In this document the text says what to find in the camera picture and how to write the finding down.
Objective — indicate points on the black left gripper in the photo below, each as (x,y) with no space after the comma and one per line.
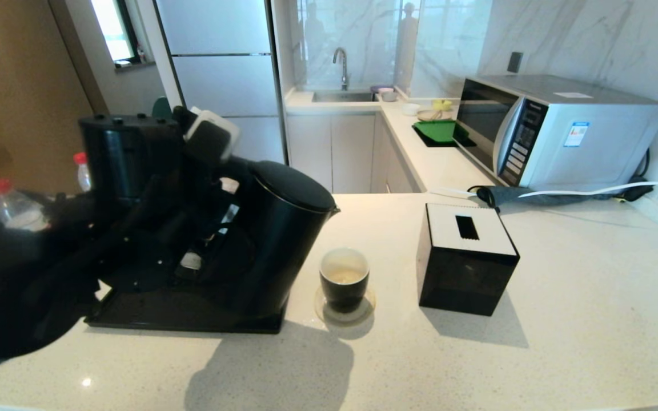
(206,214)

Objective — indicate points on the black electric kettle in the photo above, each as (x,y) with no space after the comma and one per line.
(289,245)

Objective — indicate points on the black serving tray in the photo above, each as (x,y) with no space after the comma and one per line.
(180,321)

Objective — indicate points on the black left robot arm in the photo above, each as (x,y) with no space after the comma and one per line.
(20,291)

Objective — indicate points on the green upholstered chair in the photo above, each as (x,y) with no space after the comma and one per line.
(162,108)

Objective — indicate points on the white base cabinet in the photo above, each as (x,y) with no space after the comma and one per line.
(334,153)

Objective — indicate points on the black cup white inside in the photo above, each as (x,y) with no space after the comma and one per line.
(344,294)

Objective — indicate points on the small red-capped water bottle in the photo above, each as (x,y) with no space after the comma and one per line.
(82,171)

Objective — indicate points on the steel kitchen sink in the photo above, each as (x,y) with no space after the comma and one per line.
(343,97)

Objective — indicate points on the chrome kitchen faucet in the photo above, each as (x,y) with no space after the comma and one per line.
(344,72)

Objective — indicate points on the clear glass coaster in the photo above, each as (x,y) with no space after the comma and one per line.
(363,313)

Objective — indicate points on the small white purple cup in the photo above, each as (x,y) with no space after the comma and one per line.
(387,94)

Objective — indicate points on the small white bowl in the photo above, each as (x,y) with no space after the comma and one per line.
(410,109)

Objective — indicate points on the bright window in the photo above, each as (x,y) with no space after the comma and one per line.
(112,30)

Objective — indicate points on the large red-capped water bottle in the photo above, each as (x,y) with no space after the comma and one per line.
(15,211)

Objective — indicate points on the green cutting board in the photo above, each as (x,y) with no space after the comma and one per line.
(437,131)

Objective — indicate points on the brown wooden door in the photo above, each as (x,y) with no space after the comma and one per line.
(26,85)

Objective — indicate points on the black tissue box white lid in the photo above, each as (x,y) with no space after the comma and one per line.
(466,277)

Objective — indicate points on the silver microwave oven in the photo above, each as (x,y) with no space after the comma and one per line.
(597,141)

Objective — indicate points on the dark wall socket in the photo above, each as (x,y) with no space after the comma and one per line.
(514,63)

